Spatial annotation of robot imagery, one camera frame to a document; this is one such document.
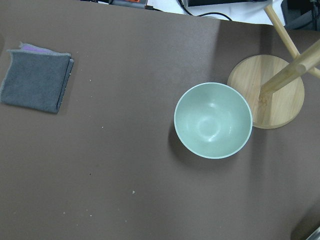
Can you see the mint green bowl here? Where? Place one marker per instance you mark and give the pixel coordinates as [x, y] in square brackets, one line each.
[213, 120]

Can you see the grey folded cloth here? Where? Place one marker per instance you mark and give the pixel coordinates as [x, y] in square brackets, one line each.
[36, 78]

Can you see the wooden cup tree stand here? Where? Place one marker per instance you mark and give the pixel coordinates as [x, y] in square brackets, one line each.
[272, 87]

